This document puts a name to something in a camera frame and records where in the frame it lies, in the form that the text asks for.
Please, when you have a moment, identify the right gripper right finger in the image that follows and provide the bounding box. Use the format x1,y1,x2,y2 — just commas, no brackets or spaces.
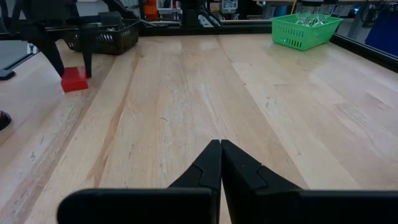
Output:
221,139,398,224

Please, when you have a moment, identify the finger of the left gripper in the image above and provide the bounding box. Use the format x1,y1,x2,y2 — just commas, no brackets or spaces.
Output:
30,32,67,79
80,30,95,79

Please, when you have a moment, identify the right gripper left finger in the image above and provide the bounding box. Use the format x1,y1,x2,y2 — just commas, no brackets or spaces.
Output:
57,139,223,224

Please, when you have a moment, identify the red small box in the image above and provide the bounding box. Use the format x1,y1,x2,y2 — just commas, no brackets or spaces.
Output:
60,65,89,93

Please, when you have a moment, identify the black plastic basket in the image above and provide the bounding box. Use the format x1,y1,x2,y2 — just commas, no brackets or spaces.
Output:
63,11,141,56

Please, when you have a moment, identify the orange drawer unit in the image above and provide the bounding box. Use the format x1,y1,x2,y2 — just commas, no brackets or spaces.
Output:
143,0,160,21

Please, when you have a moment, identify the green plastic basket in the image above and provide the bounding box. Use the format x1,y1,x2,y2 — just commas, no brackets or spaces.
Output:
271,14,344,52

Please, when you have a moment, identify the blue bin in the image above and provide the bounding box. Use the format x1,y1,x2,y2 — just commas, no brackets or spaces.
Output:
364,12,398,58

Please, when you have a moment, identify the black table frame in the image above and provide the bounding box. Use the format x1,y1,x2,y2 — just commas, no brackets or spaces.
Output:
0,0,398,82

